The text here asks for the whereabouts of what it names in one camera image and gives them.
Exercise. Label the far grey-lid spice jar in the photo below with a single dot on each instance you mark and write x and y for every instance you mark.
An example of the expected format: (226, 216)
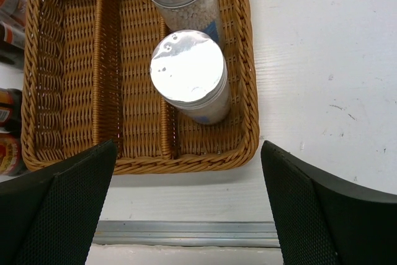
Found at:
(13, 12)

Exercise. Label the near grey-lid spice jar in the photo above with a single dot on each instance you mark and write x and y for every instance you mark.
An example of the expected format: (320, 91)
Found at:
(12, 46)

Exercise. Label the red-lid sauce jar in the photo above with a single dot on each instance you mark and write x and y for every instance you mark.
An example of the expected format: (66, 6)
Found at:
(11, 119)
(12, 163)

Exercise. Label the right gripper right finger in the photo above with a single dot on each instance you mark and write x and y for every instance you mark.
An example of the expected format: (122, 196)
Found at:
(323, 219)

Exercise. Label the grey-lid spice jar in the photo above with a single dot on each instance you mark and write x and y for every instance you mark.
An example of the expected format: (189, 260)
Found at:
(12, 46)
(13, 12)

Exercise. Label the brown wicker divided basket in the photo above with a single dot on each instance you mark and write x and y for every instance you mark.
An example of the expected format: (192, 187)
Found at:
(86, 80)

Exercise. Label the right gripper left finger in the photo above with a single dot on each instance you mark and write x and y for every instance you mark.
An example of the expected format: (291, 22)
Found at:
(50, 216)

